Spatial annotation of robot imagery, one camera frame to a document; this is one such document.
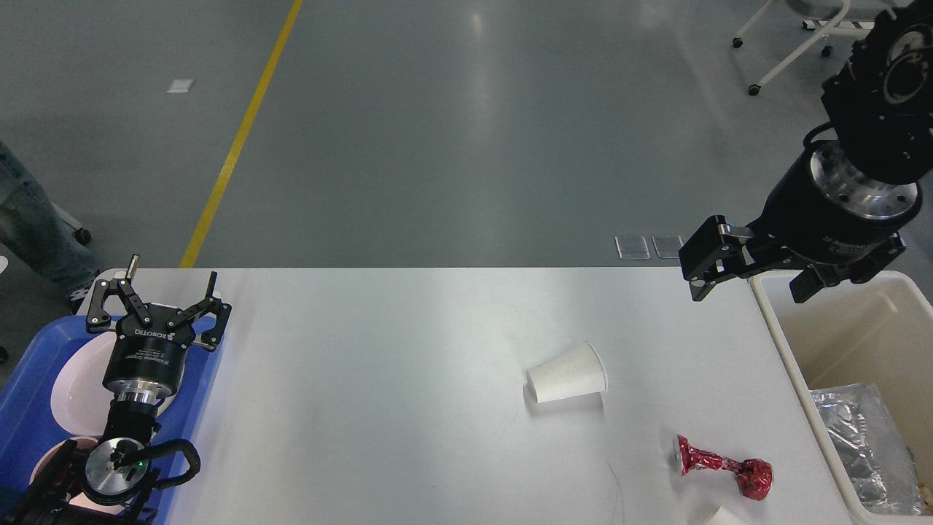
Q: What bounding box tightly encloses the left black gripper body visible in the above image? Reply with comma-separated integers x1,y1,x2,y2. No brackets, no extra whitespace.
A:
102,320,195,399

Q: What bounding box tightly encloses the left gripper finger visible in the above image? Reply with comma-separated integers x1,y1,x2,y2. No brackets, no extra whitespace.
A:
86,254,154,336
164,271,233,352

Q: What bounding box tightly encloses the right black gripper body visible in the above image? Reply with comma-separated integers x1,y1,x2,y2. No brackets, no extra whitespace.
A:
755,140,923,265

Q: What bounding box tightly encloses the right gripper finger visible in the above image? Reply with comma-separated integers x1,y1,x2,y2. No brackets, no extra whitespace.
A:
789,233,906,303
679,215,795,302

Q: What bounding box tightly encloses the pink plate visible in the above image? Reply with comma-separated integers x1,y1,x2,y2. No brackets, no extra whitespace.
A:
50,331,160,438

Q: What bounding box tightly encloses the pink ribbed mug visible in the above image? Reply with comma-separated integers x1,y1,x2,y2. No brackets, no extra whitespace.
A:
29,435,132,516

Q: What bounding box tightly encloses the foil sheet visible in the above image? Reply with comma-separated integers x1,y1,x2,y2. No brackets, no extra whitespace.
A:
810,383,924,516

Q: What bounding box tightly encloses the brown paper ball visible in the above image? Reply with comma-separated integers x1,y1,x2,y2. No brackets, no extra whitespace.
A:
914,467,932,516

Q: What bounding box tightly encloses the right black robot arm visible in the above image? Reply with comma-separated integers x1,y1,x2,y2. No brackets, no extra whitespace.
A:
679,1,931,303

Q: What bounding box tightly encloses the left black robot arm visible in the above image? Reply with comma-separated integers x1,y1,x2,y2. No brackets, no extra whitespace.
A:
2,258,233,524

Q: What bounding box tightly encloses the light green plate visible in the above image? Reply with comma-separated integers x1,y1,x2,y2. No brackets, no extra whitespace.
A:
157,381,183,418

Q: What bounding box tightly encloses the beige plastic bin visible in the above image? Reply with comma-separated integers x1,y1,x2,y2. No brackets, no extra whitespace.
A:
749,271,932,524

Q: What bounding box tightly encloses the white chair base left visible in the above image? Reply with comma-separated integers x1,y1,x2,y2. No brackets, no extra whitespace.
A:
52,203,93,246

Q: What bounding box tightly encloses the person leg with sneaker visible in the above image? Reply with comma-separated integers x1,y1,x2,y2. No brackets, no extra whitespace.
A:
1,144,101,314

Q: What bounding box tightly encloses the white rolling chair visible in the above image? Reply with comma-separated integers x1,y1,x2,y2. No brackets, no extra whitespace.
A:
730,1,884,97

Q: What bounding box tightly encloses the red foil wrapper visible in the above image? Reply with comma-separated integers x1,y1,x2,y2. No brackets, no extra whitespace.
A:
674,433,773,501

